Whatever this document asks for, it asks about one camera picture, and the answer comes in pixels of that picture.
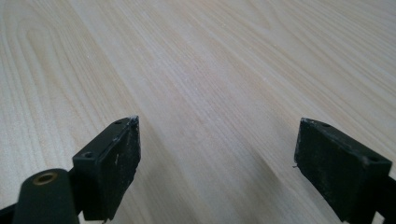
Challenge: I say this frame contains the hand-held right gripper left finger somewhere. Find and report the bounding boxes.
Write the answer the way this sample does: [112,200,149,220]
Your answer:
[72,115,142,222]

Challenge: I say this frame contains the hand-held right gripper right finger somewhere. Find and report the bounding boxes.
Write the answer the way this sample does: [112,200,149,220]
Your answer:
[293,117,393,224]

